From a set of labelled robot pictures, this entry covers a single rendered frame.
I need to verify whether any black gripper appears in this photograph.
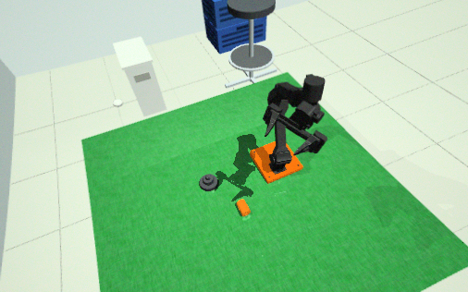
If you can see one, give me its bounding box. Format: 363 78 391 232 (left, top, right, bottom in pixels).
263 103 327 156

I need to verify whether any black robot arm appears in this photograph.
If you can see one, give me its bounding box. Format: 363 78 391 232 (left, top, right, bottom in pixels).
267 74 325 175

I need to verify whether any orange knob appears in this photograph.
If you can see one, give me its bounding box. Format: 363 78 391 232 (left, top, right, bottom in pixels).
237 199 251 216

